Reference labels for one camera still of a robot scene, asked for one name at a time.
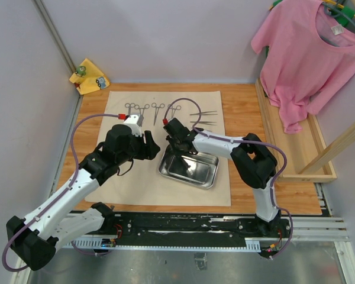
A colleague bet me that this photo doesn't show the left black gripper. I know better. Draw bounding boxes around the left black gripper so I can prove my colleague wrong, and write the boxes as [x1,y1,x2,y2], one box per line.
[117,130,160,164]

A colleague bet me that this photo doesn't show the long steel hemostat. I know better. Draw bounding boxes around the long steel hemostat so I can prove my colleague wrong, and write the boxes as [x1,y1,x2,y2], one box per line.
[167,104,182,119]

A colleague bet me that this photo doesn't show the steel surgical forceps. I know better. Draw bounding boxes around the steel surgical forceps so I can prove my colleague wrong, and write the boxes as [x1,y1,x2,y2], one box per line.
[189,111,217,116]

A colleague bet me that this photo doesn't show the beige cloth wrap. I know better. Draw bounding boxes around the beige cloth wrap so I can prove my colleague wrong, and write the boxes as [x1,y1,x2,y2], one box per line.
[86,91,231,206]

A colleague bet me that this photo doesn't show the stainless steel tray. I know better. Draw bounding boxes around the stainless steel tray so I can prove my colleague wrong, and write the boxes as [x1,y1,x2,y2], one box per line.
[158,146,219,190]

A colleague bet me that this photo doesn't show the steel hemostat clamp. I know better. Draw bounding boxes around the steel hemostat clamp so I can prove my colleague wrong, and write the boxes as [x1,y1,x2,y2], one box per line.
[151,102,165,125]

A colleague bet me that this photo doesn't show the steel surgical scissors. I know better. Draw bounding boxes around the steel surgical scissors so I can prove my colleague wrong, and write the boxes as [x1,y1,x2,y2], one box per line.
[124,103,137,115]

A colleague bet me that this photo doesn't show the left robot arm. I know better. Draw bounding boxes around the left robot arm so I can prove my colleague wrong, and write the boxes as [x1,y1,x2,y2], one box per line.
[2,122,160,272]

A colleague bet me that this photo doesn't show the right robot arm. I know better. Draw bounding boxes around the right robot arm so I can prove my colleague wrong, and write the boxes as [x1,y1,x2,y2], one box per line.
[163,118,280,237]

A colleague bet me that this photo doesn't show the yellow printed cloth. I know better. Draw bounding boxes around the yellow printed cloth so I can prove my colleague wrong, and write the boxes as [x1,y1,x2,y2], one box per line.
[69,58,111,95]

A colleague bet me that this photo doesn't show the pink t-shirt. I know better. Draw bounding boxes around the pink t-shirt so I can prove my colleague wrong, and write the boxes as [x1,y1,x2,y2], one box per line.
[251,1,355,134]

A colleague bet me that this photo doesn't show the wooden pole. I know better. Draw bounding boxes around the wooden pole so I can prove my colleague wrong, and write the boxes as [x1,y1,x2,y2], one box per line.
[299,122,355,174]

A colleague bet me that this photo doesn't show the green clothes hanger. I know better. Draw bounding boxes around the green clothes hanger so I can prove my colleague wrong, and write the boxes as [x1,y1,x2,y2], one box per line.
[322,1,355,29]

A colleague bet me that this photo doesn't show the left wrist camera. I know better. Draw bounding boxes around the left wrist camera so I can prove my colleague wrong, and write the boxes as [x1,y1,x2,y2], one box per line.
[118,113,144,137]

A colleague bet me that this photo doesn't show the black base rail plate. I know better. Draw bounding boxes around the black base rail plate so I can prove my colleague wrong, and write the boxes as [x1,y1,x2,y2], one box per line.
[80,210,292,246]

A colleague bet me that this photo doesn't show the wooden tray frame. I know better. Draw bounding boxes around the wooden tray frame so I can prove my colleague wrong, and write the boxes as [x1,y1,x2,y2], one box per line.
[255,79,337,183]

